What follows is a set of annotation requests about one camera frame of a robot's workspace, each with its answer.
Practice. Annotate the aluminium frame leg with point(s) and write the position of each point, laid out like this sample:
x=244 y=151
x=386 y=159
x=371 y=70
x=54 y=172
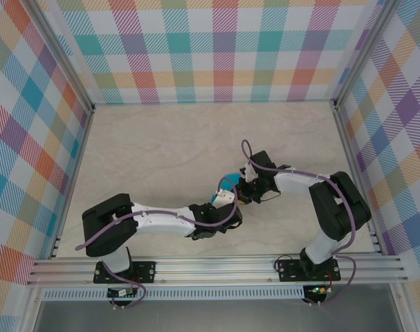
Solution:
x=31 y=311
x=401 y=311

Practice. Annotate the grey metal shelf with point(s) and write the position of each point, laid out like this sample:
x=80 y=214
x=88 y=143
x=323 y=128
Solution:
x=213 y=318

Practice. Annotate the blue paper sheet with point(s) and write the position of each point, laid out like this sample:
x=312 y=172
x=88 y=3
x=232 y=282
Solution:
x=233 y=178

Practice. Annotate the aluminium mounting rail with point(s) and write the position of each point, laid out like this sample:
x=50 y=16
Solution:
x=213 y=268

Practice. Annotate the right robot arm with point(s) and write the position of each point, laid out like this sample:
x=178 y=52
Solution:
x=292 y=182

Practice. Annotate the circuit board with green light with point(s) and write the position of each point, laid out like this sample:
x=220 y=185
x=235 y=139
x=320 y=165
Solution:
x=317 y=290

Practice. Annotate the aluminium table side rail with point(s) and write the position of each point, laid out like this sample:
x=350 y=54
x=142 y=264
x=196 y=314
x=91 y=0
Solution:
x=73 y=183
x=346 y=138

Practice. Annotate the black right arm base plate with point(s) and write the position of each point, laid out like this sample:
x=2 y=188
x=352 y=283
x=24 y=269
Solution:
x=287 y=271

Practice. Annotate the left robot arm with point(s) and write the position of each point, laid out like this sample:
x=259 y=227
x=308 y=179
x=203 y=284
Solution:
x=161 y=223

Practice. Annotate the aluminium frame post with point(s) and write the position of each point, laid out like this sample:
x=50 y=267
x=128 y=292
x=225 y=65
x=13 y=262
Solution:
x=70 y=57
x=360 y=52

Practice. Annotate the small black circuit board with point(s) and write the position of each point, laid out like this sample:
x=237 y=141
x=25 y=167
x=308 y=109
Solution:
x=121 y=293

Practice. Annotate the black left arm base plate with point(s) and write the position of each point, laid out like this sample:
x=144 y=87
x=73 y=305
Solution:
x=147 y=271

